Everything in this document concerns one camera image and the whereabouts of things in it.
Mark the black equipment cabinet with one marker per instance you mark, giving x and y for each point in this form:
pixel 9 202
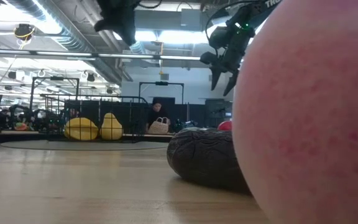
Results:
pixel 221 109

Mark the black aluminium rail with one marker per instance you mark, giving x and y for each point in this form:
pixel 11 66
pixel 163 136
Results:
pixel 11 137

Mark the small grey hanging box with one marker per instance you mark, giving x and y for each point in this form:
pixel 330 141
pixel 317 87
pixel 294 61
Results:
pixel 164 76

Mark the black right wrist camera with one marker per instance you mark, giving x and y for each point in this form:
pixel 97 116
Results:
pixel 208 58

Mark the person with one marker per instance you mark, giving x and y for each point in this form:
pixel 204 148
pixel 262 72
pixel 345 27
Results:
pixel 3 117
pixel 157 109

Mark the bright ceiling light panel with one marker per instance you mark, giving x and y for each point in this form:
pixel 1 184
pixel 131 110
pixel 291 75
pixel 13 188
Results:
pixel 172 35

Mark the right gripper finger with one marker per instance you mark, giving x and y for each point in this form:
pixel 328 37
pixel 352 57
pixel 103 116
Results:
pixel 216 77
pixel 231 82

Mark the wicker basket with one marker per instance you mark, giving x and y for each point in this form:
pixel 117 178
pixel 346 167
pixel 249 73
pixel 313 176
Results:
pixel 159 127

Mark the purple eggplant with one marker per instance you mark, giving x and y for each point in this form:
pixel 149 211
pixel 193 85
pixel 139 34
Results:
pixel 204 158

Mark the black gantry frame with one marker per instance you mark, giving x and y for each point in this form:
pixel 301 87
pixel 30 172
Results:
pixel 161 83
pixel 34 93

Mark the grey round mat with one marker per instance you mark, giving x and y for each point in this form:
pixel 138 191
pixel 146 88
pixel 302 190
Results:
pixel 73 145

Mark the silver horizontal frame bar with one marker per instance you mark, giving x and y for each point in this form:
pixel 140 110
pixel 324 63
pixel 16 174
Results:
pixel 73 54

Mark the large silver ventilation duct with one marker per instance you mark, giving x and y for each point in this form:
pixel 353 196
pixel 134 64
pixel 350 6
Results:
pixel 73 40

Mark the red apple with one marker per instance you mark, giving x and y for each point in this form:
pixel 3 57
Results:
pixel 225 126

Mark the pink peach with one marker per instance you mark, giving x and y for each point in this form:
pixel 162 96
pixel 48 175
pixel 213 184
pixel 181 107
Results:
pixel 306 124

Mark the yellow pear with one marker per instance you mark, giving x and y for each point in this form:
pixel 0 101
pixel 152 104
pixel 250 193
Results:
pixel 111 127

